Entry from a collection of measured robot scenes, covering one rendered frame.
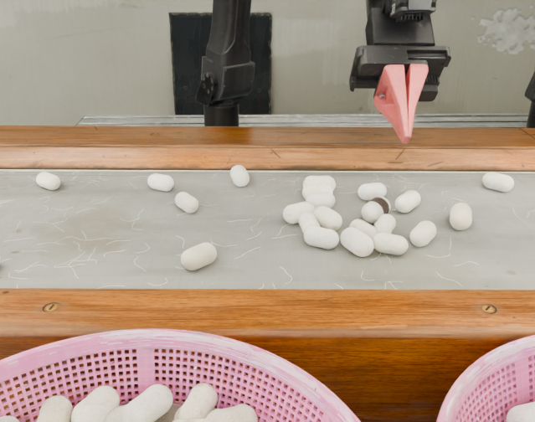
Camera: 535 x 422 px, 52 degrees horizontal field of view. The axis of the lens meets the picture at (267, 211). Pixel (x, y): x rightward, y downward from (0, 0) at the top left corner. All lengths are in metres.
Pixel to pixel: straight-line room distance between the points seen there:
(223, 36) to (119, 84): 1.77
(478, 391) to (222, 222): 0.31
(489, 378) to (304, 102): 2.35
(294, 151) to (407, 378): 0.38
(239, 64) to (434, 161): 0.38
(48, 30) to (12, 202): 2.08
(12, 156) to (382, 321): 0.53
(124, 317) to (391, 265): 0.23
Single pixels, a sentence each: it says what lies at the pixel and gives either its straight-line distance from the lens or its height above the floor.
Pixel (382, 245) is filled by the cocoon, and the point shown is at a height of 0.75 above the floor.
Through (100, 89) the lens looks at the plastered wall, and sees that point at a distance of 2.70.
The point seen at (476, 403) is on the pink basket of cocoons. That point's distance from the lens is 0.36.
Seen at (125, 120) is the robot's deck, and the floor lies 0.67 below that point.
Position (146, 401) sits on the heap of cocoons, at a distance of 0.36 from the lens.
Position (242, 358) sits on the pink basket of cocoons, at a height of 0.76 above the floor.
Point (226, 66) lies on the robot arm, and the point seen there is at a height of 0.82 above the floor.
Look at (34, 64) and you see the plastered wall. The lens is 2.75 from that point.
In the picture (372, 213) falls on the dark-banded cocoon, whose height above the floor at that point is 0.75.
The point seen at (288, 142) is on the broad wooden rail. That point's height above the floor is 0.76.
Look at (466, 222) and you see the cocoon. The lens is 0.57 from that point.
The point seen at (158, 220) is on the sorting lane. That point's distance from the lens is 0.57.
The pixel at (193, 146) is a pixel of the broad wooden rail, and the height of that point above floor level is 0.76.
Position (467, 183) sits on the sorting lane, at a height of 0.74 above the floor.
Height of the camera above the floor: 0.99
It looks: 25 degrees down
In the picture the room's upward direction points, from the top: straight up
